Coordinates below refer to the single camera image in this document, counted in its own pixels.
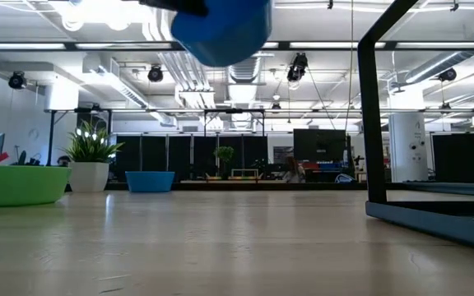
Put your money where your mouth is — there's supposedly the black partition wall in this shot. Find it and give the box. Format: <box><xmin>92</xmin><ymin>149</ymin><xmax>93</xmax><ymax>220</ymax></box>
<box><xmin>111</xmin><ymin>134</ymin><xmax>269</xmax><ymax>182</ymax></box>
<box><xmin>431</xmin><ymin>132</ymin><xmax>474</xmax><ymax>184</ymax></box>

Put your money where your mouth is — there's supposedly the black television screen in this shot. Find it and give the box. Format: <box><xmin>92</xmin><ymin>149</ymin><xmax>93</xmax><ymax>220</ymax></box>
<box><xmin>293</xmin><ymin>128</ymin><xmax>348</xmax><ymax>162</ymax></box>

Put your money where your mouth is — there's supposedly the green plastic mini bowl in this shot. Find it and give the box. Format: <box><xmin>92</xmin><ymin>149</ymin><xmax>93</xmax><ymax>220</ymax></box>
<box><xmin>0</xmin><ymin>164</ymin><xmax>72</xmax><ymax>208</ymax></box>

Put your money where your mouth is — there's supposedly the blue plastic mini bowl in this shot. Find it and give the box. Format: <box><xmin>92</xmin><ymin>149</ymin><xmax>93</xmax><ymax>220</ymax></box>
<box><xmin>124</xmin><ymin>170</ymin><xmax>176</xmax><ymax>194</ymax></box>
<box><xmin>170</xmin><ymin>0</ymin><xmax>274</xmax><ymax>68</ymax></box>

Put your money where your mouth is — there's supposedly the green background indoor plant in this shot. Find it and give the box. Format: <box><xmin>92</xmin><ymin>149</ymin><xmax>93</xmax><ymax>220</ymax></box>
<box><xmin>213</xmin><ymin>146</ymin><xmax>235</xmax><ymax>180</ymax></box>

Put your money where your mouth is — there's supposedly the black crossbar with light strips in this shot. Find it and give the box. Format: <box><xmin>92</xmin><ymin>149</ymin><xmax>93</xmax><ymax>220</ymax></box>
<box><xmin>0</xmin><ymin>39</ymin><xmax>474</xmax><ymax>52</ymax></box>

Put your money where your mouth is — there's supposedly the light wooden bench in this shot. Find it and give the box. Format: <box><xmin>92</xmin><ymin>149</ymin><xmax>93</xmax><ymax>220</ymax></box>
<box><xmin>203</xmin><ymin>167</ymin><xmax>265</xmax><ymax>182</ymax></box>

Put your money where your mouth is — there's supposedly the small potted artificial plant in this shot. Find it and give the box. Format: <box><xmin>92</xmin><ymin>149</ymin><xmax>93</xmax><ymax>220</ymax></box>
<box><xmin>62</xmin><ymin>118</ymin><xmax>125</xmax><ymax>193</ymax></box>

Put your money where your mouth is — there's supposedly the silver ventilation duct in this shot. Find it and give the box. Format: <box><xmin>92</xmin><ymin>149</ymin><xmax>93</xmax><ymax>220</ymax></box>
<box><xmin>403</xmin><ymin>20</ymin><xmax>474</xmax><ymax>86</ymax></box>
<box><xmin>226</xmin><ymin>55</ymin><xmax>275</xmax><ymax>86</ymax></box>

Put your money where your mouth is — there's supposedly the black ceiling spotlight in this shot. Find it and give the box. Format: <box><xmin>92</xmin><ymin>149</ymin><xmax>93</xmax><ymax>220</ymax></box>
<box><xmin>146</xmin><ymin>64</ymin><xmax>165</xmax><ymax>83</ymax></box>
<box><xmin>286</xmin><ymin>52</ymin><xmax>309</xmax><ymax>82</ymax></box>
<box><xmin>7</xmin><ymin>71</ymin><xmax>28</xmax><ymax>90</ymax></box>
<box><xmin>437</xmin><ymin>67</ymin><xmax>458</xmax><ymax>82</ymax></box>

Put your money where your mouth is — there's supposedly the person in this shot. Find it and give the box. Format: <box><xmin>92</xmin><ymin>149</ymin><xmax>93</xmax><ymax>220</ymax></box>
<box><xmin>282</xmin><ymin>155</ymin><xmax>307</xmax><ymax>184</ymax></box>

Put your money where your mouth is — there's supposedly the white round pillar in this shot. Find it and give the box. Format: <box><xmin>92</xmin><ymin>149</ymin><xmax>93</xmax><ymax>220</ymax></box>
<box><xmin>388</xmin><ymin>113</ymin><xmax>430</xmax><ymax>184</ymax></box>

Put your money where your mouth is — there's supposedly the black aluminium table frame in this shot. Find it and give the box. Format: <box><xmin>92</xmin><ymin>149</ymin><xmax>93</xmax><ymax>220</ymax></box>
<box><xmin>64</xmin><ymin>182</ymin><xmax>369</xmax><ymax>192</ymax></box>

